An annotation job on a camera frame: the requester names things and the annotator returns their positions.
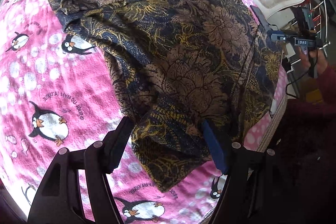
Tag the pink penguin blanket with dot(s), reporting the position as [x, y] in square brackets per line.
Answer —
[52, 99]

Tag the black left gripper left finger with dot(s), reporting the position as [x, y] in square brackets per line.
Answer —
[58, 198]

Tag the dark floral batik garment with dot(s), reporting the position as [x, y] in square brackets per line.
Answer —
[175, 64]

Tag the person's right hand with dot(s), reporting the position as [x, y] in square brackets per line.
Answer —
[315, 58]

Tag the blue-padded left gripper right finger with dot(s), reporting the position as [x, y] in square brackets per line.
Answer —
[242, 200]

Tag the magenta right sleeve forearm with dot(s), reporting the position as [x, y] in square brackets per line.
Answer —
[327, 85]

